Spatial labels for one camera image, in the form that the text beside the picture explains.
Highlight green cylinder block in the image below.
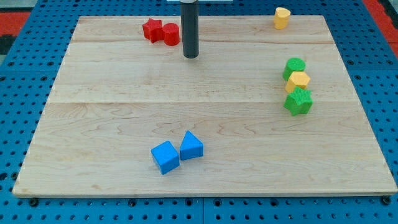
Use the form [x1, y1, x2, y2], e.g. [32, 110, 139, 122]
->
[282, 57, 306, 81]

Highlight yellow hexagon block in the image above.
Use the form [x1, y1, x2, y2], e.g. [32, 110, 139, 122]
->
[285, 71, 311, 93]

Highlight light wooden board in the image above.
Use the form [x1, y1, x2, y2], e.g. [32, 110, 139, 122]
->
[12, 16, 397, 198]

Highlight red star block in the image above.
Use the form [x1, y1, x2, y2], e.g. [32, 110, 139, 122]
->
[142, 18, 164, 43]

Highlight yellow heart block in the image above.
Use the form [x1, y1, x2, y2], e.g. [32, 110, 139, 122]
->
[273, 7, 291, 30]

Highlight green star block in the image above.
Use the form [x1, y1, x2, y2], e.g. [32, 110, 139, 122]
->
[284, 86, 313, 116]

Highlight blue cube block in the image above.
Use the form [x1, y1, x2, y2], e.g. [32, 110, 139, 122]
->
[150, 141, 180, 175]

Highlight blue triangle block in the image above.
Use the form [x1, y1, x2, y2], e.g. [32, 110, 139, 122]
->
[180, 131, 204, 161]

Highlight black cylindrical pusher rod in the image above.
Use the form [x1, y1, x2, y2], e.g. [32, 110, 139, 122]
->
[180, 0, 199, 58]

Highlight red cylinder block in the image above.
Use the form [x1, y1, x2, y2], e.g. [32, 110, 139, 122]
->
[163, 23, 180, 46]

